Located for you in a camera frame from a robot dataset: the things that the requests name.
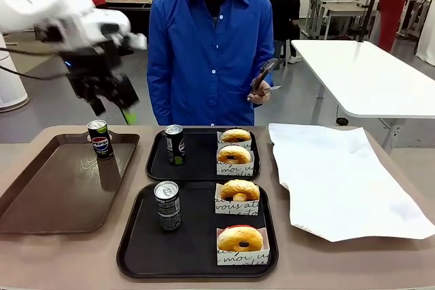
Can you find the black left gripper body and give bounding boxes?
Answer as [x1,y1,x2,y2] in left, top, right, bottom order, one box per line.
[64,42,122,101]

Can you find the black Pepsi can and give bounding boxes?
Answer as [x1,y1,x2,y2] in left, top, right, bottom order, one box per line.
[86,120,114,161]
[164,124,187,166]
[154,181,182,231]

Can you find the person's right forearm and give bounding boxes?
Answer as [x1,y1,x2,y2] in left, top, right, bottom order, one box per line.
[149,75,174,126]

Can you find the person's left hand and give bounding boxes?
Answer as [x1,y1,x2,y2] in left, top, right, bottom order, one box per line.
[247,77,273,105]

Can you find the white cylinder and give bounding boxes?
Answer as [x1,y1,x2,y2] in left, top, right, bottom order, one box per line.
[0,31,30,113]

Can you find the grey background table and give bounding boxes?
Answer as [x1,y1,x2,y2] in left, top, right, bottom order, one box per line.
[304,0,379,40]
[103,0,154,11]

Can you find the person in blue shirt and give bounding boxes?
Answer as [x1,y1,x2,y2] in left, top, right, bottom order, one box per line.
[146,0,275,126]

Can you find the brown plastic tray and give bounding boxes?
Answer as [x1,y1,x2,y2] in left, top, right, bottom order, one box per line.
[0,132,141,236]

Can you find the black plastic tray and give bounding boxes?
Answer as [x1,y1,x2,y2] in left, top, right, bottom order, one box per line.
[116,181,279,279]
[145,126,262,182]

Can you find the grey stool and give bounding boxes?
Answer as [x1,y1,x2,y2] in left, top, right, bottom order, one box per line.
[273,39,293,67]

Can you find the seated person in black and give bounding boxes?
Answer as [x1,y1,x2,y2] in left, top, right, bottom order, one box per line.
[267,0,302,63]

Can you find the donut in paper box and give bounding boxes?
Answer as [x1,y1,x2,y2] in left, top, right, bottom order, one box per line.
[216,225,271,266]

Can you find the white paper sheet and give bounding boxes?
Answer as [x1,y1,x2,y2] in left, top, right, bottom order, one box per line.
[268,122,435,242]

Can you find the white table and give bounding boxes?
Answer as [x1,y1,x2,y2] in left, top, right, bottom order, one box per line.
[291,39,435,154]

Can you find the black stand pole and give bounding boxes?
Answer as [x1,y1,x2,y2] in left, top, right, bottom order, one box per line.
[358,0,389,43]

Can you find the person in red apron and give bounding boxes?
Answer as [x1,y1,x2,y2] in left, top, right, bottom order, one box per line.
[375,0,413,54]

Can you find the white hanging cloth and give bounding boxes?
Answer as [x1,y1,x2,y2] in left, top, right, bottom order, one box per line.
[415,0,435,67]

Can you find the black cable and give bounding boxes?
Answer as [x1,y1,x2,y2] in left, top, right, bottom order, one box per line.
[0,64,71,80]

